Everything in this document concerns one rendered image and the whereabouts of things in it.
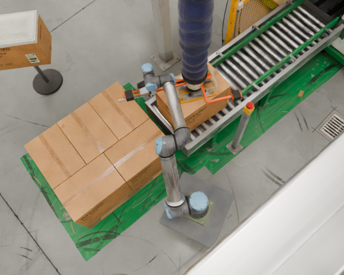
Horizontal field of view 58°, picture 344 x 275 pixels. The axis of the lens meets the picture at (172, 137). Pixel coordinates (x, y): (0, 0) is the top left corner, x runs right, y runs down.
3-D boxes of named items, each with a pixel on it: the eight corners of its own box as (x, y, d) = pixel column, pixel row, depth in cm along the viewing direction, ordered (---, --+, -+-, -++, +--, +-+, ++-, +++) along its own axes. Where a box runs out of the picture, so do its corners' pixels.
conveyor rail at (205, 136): (335, 34, 373) (342, 23, 355) (338, 37, 371) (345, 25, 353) (187, 151, 326) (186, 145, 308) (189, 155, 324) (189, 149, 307)
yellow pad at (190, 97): (213, 86, 291) (213, 83, 287) (216, 95, 288) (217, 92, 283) (177, 95, 290) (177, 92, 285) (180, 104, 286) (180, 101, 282)
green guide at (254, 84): (334, 21, 362) (338, 15, 353) (342, 26, 358) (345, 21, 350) (233, 100, 329) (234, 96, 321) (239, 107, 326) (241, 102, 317)
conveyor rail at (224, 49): (294, 3, 394) (298, -9, 376) (297, 5, 392) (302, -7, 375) (149, 109, 347) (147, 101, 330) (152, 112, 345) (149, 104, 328)
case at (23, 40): (-2, 71, 351) (-25, 48, 314) (1, 42, 367) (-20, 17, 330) (51, 64, 351) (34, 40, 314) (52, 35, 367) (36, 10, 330)
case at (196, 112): (202, 80, 341) (204, 58, 304) (226, 106, 328) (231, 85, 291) (158, 110, 330) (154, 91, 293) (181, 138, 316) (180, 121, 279)
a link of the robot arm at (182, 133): (194, 141, 208) (172, 69, 243) (176, 145, 207) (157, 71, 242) (194, 149, 218) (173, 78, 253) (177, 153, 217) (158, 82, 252)
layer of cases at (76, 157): (124, 98, 384) (117, 81, 347) (175, 157, 352) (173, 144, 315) (40, 157, 360) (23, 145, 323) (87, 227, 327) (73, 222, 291)
